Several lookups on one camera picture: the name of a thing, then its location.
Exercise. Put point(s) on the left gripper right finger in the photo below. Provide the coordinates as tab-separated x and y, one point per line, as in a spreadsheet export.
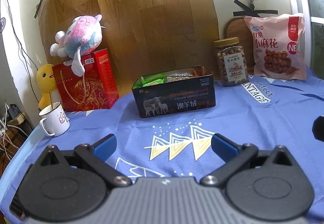
236	157

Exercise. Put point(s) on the yellow duck plush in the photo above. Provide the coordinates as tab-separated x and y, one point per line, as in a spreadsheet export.
46	84

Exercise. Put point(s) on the wooden stick in mug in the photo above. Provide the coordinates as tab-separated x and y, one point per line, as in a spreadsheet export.
51	101

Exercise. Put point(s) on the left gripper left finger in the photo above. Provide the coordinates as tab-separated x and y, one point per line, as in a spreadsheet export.
94	158

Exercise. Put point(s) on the wooden backdrop board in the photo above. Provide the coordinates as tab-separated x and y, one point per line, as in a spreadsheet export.
142	36

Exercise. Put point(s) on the red gift bag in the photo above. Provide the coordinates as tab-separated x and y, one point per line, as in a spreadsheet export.
96	89

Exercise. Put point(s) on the light green snack packet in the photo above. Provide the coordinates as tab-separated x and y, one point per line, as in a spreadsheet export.
149	80

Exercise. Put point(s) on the white enamel mug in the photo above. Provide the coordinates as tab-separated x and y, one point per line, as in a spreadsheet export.
54	121

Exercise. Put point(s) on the pink snack bag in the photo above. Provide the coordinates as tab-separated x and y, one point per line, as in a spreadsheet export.
276	46

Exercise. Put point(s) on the black tin box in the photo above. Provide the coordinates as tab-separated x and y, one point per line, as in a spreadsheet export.
176	97

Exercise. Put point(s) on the round wooden cutting board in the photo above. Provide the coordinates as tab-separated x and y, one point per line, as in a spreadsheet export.
236	27

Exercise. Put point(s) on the pink blue plush toy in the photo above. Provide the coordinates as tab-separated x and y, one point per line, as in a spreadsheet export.
82	37

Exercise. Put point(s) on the clear nut packet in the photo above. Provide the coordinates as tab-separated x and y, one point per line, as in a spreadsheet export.
181	74

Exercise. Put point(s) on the nut jar with gold lid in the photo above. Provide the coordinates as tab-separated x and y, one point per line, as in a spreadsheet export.
231	61

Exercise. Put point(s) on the red orange snack packet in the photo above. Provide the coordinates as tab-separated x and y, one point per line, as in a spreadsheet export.
199	71

